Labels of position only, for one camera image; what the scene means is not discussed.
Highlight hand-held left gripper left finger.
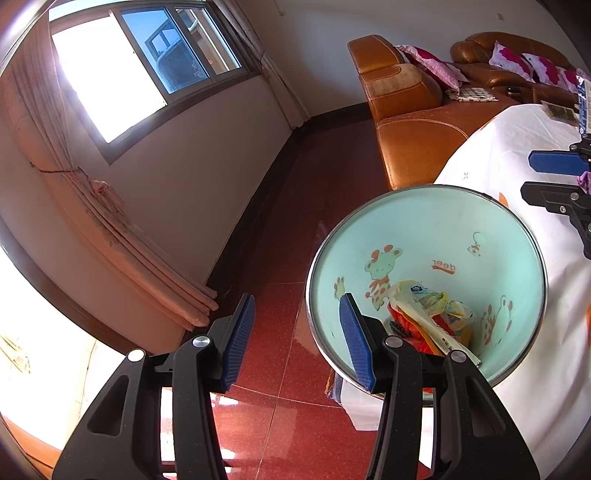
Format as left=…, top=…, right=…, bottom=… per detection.
left=52, top=293, right=256, bottom=480

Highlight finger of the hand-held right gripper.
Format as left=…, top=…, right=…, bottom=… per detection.
left=521, top=181, right=591, bottom=260
left=529, top=134, right=591, bottom=177

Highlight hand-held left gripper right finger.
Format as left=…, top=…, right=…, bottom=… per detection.
left=339, top=292, right=541, bottom=480

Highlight wrappers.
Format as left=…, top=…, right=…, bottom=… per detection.
left=397, top=295, right=481, bottom=367

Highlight yellow plastic bag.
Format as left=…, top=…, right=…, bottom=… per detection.
left=392, top=280, right=474, bottom=344

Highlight green cartoon print bin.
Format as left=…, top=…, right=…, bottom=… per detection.
left=305, top=185, right=548, bottom=386

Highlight small dark packet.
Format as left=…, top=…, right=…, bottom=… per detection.
left=542, top=102, right=580, bottom=124

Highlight white persimmon print tablecloth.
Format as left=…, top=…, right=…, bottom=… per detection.
left=337, top=104, right=591, bottom=480

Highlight white and blue paper box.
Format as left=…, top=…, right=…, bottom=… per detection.
left=575, top=69, right=591, bottom=134

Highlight pink floral pillow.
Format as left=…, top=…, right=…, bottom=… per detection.
left=522, top=53, right=580, bottom=93
left=488, top=41, right=536, bottom=84
left=396, top=45, right=465, bottom=93

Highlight checkered cloth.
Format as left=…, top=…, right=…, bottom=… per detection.
left=444, top=85, right=499, bottom=102

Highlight brown leather sofa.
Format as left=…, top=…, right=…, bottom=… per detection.
left=450, top=31, right=583, bottom=107

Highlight brown leather armchair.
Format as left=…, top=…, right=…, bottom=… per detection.
left=347, top=35, right=509, bottom=191

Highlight pink curtain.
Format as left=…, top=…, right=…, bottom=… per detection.
left=210, top=0, right=308, bottom=132
left=0, top=14, right=220, bottom=333

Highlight sliding glass window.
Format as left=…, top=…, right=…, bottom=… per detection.
left=48, top=0, right=259, bottom=164

